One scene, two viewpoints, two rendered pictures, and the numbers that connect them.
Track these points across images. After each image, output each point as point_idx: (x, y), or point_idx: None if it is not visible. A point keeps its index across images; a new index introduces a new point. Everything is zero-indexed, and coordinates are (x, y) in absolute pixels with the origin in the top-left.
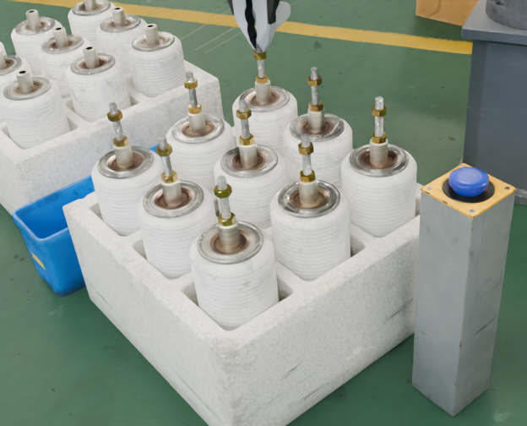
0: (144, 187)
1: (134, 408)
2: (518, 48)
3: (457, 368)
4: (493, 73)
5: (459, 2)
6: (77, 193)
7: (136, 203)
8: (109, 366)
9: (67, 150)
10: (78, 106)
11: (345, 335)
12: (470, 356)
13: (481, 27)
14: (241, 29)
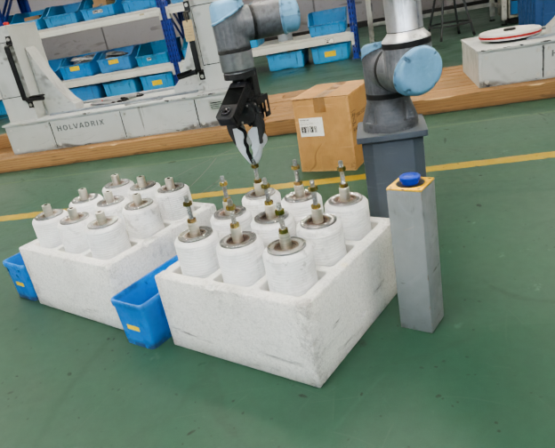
0: (213, 244)
1: (237, 386)
2: (390, 143)
3: (429, 295)
4: (379, 162)
5: (326, 157)
6: (147, 283)
7: (209, 255)
8: (207, 372)
9: (135, 255)
10: (133, 232)
11: (357, 300)
12: (433, 287)
13: (366, 136)
14: (242, 152)
